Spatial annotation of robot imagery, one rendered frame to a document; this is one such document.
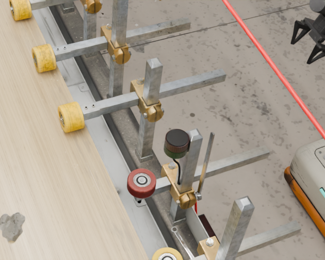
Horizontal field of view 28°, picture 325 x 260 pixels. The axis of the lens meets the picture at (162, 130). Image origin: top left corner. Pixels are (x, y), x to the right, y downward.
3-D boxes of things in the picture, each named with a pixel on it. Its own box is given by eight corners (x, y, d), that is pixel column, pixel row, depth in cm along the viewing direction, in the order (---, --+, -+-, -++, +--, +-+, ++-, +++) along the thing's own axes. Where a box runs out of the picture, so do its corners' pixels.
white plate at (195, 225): (171, 189, 201) (174, 171, 193) (208, 259, 187) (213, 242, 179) (168, 190, 201) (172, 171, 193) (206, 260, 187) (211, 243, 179)
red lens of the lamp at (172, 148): (181, 131, 166) (182, 126, 164) (192, 148, 162) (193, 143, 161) (160, 137, 164) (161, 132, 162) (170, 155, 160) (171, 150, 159)
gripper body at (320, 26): (318, 42, 194) (334, 22, 190) (300, 21, 200) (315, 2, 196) (331, 46, 198) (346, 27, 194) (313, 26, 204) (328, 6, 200)
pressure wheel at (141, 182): (146, 186, 189) (149, 163, 180) (157, 208, 185) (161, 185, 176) (120, 194, 187) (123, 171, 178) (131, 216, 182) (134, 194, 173)
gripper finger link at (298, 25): (292, 52, 201) (311, 28, 196) (281, 37, 205) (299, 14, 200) (306, 55, 205) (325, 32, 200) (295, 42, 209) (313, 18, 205)
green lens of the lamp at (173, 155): (180, 137, 168) (181, 132, 166) (191, 155, 164) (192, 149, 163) (159, 143, 166) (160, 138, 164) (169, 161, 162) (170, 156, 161)
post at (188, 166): (176, 223, 201) (197, 125, 164) (181, 232, 200) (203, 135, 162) (166, 226, 200) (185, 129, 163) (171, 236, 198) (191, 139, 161)
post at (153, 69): (145, 159, 214) (158, 54, 177) (149, 167, 212) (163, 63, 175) (135, 162, 213) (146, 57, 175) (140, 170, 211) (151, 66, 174)
